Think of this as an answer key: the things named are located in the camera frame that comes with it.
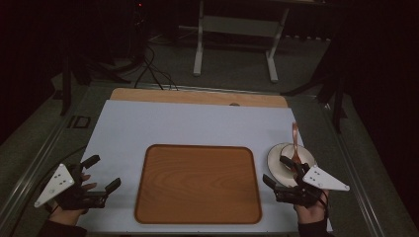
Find brown spoon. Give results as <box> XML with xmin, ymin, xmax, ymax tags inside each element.
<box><xmin>291</xmin><ymin>121</ymin><xmax>302</xmax><ymax>166</ymax></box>

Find black floor socket box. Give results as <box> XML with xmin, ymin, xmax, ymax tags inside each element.
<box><xmin>68</xmin><ymin>115</ymin><xmax>92</xmax><ymax>130</ymax></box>

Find white bowl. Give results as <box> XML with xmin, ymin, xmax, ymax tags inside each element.
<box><xmin>280</xmin><ymin>143</ymin><xmax>316</xmax><ymax>174</ymax></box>

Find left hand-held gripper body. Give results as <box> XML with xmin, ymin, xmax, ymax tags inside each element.
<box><xmin>34</xmin><ymin>163</ymin><xmax>107</xmax><ymax>211</ymax></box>

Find person's right hand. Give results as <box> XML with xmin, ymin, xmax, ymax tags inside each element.
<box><xmin>293</xmin><ymin>190</ymin><xmax>330</xmax><ymax>225</ymax></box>

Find black stand leg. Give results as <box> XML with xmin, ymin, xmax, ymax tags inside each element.
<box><xmin>58</xmin><ymin>53</ymin><xmax>73</xmax><ymax>117</ymax></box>

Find white plate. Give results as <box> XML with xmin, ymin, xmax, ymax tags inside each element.
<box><xmin>267</xmin><ymin>142</ymin><xmax>318</xmax><ymax>189</ymax></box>

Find black tripod stand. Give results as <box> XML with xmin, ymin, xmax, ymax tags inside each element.
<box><xmin>280</xmin><ymin>33</ymin><xmax>349</xmax><ymax>134</ymax></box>

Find white table mat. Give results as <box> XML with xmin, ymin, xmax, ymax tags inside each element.
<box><xmin>76</xmin><ymin>100</ymin><xmax>334</xmax><ymax>234</ymax></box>

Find wooden tray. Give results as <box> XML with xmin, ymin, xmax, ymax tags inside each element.
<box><xmin>133</xmin><ymin>143</ymin><xmax>263</xmax><ymax>225</ymax></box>

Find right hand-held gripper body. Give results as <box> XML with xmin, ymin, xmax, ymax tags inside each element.
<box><xmin>274</xmin><ymin>163</ymin><xmax>351</xmax><ymax>208</ymax></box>

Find person's left hand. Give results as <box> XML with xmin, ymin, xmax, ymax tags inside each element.
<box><xmin>47</xmin><ymin>173</ymin><xmax>98</xmax><ymax>227</ymax></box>

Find black cables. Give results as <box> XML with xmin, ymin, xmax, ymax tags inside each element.
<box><xmin>132</xmin><ymin>43</ymin><xmax>180</xmax><ymax>92</ymax></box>

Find white metal stand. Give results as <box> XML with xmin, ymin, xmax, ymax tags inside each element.
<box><xmin>193</xmin><ymin>0</ymin><xmax>291</xmax><ymax>84</ymax></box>

